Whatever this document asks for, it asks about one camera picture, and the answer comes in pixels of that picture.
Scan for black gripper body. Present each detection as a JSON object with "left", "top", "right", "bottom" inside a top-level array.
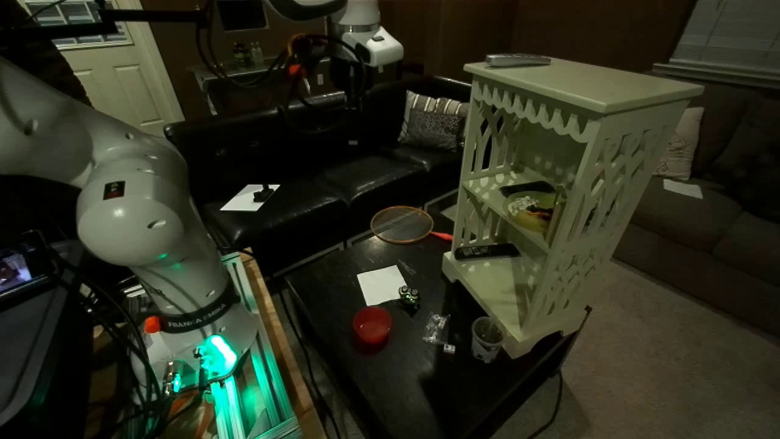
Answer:
[{"left": 301, "top": 34, "right": 368, "bottom": 112}]

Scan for yellow-green plate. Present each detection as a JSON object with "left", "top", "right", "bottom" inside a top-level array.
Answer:
[{"left": 501, "top": 189, "right": 562, "bottom": 239}]

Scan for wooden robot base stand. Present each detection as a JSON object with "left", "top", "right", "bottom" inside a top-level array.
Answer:
[{"left": 137, "top": 249, "right": 326, "bottom": 439}]

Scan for white lattice wooden shelf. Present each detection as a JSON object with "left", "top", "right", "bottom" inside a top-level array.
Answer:
[{"left": 439, "top": 53, "right": 707, "bottom": 361}]

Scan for dark patterned pillow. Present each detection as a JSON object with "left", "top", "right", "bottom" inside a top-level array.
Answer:
[{"left": 397, "top": 87, "right": 471, "bottom": 154}]

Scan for black leather sofa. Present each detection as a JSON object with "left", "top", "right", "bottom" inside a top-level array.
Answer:
[{"left": 160, "top": 73, "right": 472, "bottom": 278}]

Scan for white paper sheet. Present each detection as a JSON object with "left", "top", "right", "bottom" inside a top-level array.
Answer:
[{"left": 218, "top": 181, "right": 282, "bottom": 215}]

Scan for grey remote control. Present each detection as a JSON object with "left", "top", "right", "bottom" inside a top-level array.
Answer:
[{"left": 484, "top": 51, "right": 552, "bottom": 70}]

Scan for white panel door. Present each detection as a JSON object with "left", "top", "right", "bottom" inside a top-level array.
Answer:
[{"left": 46, "top": 0, "right": 188, "bottom": 136}]

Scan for black remote control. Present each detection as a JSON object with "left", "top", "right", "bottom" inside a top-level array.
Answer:
[{"left": 450, "top": 239, "right": 522, "bottom": 264}]

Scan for small clear cup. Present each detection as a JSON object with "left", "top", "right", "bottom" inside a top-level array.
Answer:
[{"left": 468, "top": 315, "right": 507, "bottom": 365}]

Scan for white bottle orange cap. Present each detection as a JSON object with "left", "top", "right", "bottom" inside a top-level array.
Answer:
[{"left": 138, "top": 315, "right": 178, "bottom": 375}]

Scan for light shell print pillow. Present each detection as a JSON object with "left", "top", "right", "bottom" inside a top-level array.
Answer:
[{"left": 653, "top": 104, "right": 707, "bottom": 182}]

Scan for small white paper note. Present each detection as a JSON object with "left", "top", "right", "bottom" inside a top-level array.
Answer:
[{"left": 661, "top": 176, "right": 703, "bottom": 203}]

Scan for tablet screen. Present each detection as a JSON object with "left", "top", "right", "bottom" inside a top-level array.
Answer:
[{"left": 0, "top": 242, "right": 38, "bottom": 300}]

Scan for window blinds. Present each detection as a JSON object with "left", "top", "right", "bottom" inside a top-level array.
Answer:
[{"left": 653, "top": 0, "right": 780, "bottom": 92}]

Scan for grey fabric sofa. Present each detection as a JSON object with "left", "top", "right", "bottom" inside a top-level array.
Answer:
[{"left": 611, "top": 81, "right": 780, "bottom": 338}]

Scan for black table side cable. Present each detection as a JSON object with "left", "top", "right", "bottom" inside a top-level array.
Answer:
[{"left": 527, "top": 365, "right": 569, "bottom": 439}]

